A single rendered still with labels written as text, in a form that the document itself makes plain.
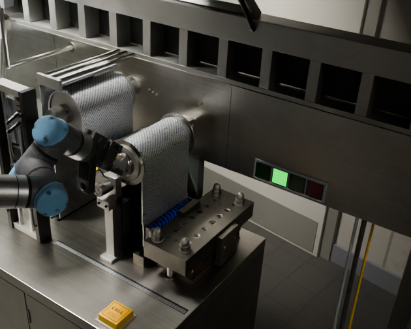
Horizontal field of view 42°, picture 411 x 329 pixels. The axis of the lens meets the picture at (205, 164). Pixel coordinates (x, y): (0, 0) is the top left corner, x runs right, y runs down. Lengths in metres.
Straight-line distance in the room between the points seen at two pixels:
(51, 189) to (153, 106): 0.79
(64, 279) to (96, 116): 0.51
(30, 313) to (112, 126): 0.66
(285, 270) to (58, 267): 1.72
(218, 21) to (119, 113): 0.45
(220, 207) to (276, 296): 1.30
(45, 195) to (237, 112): 0.74
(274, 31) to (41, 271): 1.02
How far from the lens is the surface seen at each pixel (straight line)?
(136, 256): 1.78
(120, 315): 1.60
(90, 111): 1.73
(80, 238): 1.92
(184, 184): 1.83
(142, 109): 1.98
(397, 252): 3.14
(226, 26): 1.68
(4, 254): 1.90
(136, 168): 1.60
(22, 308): 1.94
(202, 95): 1.79
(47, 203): 1.24
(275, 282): 3.14
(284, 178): 1.73
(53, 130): 1.32
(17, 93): 1.68
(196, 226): 1.74
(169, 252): 1.63
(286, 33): 1.58
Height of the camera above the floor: 2.05
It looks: 29 degrees down
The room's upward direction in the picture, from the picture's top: 3 degrees clockwise
